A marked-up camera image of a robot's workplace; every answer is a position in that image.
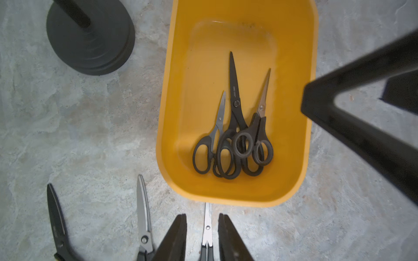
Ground smallest grey handled scissors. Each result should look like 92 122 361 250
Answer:
192 91 226 178

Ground large silver blade black scissors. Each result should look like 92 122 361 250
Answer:
137 174 155 261

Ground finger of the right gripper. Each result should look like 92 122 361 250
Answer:
381 70 418 114
300 30 418 204

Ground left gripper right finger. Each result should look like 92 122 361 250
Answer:
218 213 254 261

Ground yellow plastic storage box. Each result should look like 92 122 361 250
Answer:
156 1 319 207

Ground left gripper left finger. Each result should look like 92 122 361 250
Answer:
152 214 187 261

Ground small silver blade scissors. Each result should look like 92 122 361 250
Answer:
232 68 274 166

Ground black yellow handled scissors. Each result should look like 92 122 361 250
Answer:
47 183 81 261

